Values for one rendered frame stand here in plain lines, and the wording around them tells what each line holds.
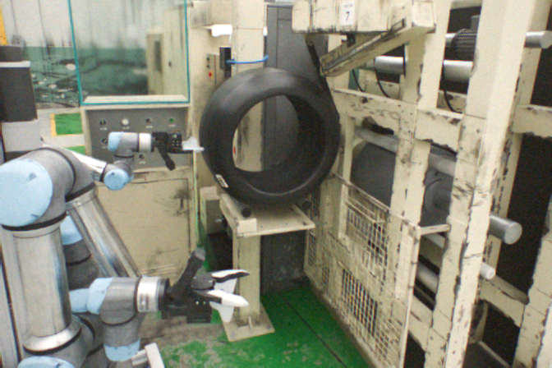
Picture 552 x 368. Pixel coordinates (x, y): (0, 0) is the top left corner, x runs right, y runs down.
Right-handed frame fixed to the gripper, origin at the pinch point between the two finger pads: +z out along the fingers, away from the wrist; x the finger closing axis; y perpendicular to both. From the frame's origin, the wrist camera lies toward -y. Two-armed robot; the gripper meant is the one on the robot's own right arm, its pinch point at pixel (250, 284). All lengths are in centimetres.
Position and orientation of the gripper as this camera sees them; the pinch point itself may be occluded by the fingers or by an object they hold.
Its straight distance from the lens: 95.2
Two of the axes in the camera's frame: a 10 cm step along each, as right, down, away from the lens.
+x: 0.4, 1.5, -9.9
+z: 10.0, 0.1, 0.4
